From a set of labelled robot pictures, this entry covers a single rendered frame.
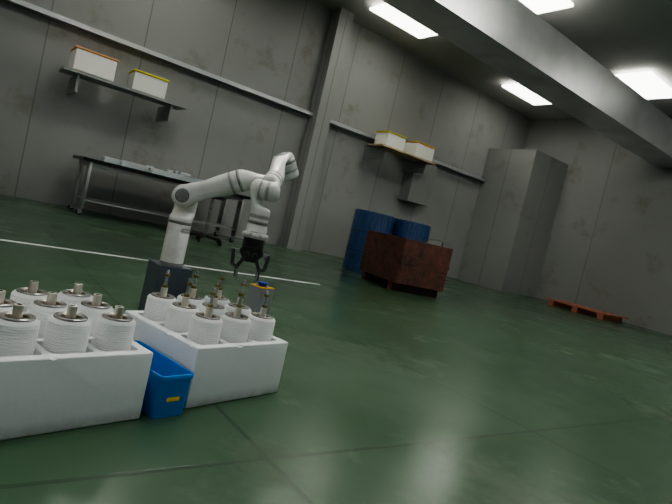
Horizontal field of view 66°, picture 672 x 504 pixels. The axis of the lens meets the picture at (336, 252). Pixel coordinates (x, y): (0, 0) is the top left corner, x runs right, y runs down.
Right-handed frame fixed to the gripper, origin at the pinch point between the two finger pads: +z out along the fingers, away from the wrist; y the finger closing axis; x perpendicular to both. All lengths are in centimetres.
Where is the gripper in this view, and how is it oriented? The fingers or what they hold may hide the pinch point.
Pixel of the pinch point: (245, 276)
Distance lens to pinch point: 186.6
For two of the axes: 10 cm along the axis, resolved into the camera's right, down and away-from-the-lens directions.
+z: -2.3, 9.7, 0.5
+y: -9.6, -2.2, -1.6
